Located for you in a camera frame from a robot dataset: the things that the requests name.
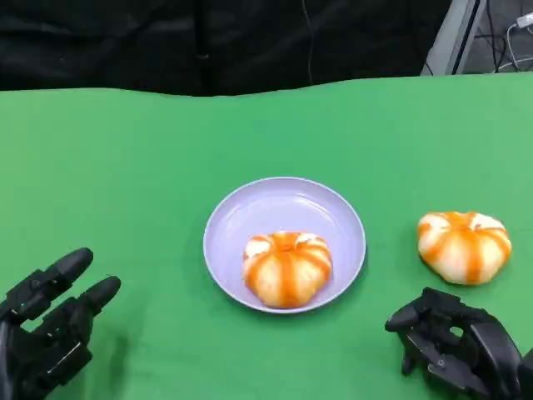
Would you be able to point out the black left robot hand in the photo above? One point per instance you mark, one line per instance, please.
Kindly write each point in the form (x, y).
(37, 346)

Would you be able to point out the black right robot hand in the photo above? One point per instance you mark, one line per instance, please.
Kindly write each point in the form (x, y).
(491, 354)

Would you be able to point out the orange and white bread roll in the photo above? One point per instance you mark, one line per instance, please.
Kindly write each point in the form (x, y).
(287, 275)
(464, 250)

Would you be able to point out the lilac plate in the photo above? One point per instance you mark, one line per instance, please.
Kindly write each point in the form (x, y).
(283, 208)

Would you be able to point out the black backdrop curtain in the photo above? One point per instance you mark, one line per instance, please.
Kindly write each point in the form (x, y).
(166, 41)

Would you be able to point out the white plug adapter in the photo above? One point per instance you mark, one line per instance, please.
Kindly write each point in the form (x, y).
(524, 19)

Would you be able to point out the grey metal frame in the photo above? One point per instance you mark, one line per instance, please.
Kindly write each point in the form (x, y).
(456, 37)

